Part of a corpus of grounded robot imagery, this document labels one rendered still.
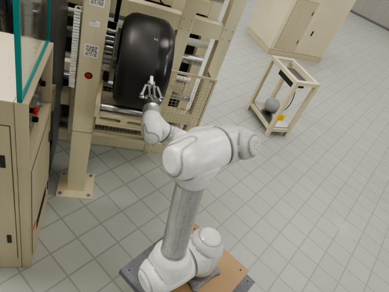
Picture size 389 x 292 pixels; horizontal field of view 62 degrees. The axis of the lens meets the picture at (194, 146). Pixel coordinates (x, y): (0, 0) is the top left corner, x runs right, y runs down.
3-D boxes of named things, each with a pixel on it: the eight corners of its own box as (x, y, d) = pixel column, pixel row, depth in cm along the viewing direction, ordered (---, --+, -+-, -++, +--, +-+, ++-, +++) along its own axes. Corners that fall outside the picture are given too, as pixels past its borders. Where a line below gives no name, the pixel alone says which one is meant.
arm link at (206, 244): (221, 268, 153) (237, 241, 139) (191, 286, 142) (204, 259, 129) (202, 241, 161) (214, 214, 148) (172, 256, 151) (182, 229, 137)
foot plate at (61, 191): (55, 196, 246) (55, 194, 244) (61, 171, 265) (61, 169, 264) (91, 199, 254) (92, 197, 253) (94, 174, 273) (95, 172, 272)
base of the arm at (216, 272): (227, 269, 159) (230, 263, 156) (194, 294, 146) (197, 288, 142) (202, 241, 168) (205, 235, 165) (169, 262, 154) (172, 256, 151)
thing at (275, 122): (265, 136, 403) (297, 81, 354) (245, 107, 443) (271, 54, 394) (287, 137, 418) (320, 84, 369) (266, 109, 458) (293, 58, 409)
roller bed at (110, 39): (82, 65, 226) (86, 24, 208) (84, 55, 237) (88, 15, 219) (111, 70, 232) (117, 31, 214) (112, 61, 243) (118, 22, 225)
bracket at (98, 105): (93, 116, 196) (95, 103, 190) (98, 82, 225) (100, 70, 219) (99, 117, 197) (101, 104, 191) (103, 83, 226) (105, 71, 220)
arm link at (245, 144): (228, 118, 117) (199, 124, 110) (268, 123, 103) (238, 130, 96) (230, 152, 121) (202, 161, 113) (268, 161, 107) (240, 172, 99)
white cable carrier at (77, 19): (68, 86, 194) (74, 8, 165) (69, 82, 198) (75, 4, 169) (76, 88, 196) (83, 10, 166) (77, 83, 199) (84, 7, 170)
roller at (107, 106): (98, 110, 198) (99, 105, 195) (99, 105, 201) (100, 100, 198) (154, 119, 209) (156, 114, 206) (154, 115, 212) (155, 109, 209)
